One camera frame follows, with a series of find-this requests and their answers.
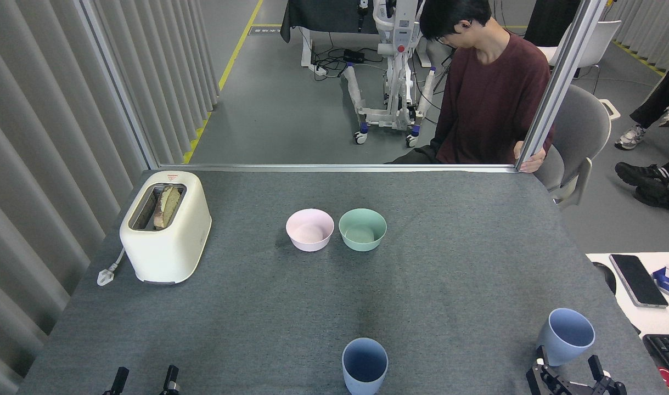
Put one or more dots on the cream white toaster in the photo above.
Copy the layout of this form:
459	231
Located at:
169	249

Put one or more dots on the silver frame rail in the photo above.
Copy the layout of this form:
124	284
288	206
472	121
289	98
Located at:
285	167

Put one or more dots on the black smartphone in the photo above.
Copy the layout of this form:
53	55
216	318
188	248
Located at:
637	280

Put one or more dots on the pink bowl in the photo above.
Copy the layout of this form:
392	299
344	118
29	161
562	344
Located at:
310	233

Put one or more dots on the silver frame post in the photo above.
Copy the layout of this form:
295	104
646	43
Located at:
559	82
120	82

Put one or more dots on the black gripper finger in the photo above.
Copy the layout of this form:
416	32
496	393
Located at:
545	378
170	381
118	381
599	373

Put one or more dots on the white stand on wheels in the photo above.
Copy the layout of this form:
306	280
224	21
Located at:
394	55

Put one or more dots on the toast bread slice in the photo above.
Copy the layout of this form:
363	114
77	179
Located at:
167	206

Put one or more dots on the red round object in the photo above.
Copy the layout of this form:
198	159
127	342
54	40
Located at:
668	379

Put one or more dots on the green bowl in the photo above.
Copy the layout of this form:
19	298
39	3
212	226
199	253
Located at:
361	233

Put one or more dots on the seated person with grey sneakers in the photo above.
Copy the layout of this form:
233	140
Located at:
655	104

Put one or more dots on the black computer mouse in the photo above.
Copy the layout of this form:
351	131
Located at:
606	277

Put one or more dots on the person's left hand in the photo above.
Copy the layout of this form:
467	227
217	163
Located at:
530	159

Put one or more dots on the grey chair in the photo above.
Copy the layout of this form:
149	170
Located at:
578	131

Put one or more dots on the blue plastic cup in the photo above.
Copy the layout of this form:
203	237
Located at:
556	343
364	378

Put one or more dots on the white side table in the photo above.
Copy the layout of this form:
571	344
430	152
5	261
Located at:
650	321

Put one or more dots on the seated person with black shoes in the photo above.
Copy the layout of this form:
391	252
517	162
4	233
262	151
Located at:
650	184

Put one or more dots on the white chair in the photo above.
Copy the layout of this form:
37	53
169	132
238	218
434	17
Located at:
600	44

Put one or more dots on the black cloth covered table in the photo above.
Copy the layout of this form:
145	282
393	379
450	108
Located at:
323	13

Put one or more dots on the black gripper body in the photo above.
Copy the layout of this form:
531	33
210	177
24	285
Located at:
578	389

